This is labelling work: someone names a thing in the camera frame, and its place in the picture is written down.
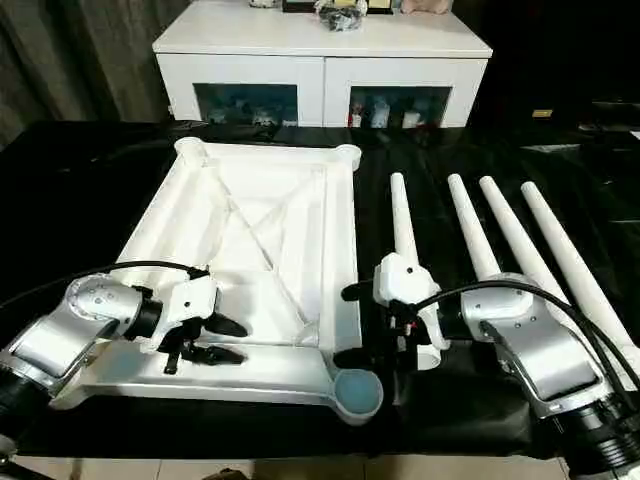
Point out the black tangled bundle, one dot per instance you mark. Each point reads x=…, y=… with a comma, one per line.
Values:
x=340, y=17

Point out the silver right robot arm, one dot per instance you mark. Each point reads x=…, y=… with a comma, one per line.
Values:
x=550, y=350

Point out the black work mat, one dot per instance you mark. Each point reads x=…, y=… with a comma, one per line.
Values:
x=75, y=200

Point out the grey curtain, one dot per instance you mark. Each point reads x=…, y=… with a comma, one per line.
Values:
x=75, y=60

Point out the small yellow label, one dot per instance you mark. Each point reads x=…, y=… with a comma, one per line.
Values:
x=542, y=113

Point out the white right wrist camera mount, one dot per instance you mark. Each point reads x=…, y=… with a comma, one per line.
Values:
x=400, y=277

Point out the white plastic table top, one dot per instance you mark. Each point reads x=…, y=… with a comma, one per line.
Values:
x=280, y=210

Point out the white flat board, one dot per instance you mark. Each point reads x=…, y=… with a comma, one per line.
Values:
x=636, y=135

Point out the white cabinet with glass doors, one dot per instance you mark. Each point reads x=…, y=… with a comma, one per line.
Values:
x=320, y=42

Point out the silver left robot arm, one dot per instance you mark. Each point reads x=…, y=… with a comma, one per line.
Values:
x=65, y=330

